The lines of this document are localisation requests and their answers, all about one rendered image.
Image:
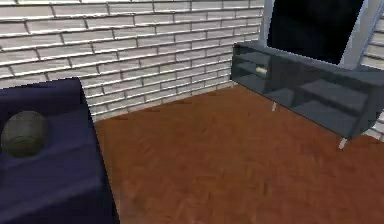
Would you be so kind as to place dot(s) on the dark grey television stand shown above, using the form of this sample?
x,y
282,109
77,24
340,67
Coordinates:
x,y
320,96

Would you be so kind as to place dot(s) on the grey framed television set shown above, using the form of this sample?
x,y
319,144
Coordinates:
x,y
313,26

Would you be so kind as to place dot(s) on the small cream cylinder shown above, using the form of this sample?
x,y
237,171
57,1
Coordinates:
x,y
261,70

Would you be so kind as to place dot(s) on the dark navy sofa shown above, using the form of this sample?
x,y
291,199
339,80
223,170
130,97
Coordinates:
x,y
60,173

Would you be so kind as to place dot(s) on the dark green ball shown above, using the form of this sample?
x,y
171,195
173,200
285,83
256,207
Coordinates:
x,y
24,134

